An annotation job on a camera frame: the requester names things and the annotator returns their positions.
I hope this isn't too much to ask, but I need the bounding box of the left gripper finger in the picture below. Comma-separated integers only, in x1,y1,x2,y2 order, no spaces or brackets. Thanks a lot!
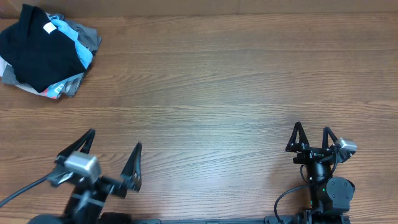
55,129,95,164
121,142,142,192

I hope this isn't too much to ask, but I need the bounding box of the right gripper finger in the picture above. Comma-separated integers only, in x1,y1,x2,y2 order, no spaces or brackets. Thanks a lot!
285,121,310,152
322,127,338,149

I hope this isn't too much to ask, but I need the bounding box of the black t-shirt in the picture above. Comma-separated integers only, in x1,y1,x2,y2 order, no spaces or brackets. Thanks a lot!
1,4,86,93

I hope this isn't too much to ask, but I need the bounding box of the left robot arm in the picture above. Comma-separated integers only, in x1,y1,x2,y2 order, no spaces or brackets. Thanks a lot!
29,129,142,224

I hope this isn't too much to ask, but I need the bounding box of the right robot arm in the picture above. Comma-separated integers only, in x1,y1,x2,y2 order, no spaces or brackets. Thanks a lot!
284,121,358,223

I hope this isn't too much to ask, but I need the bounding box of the light blue printed t-shirt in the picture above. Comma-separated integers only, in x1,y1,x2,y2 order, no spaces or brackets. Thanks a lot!
38,15,98,98

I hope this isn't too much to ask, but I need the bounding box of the grey folded garment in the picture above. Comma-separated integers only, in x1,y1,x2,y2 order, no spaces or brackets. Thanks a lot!
1,12,103,98

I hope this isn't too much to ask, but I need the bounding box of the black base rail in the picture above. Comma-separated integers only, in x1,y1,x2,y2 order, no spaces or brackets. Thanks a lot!
127,214,351,224

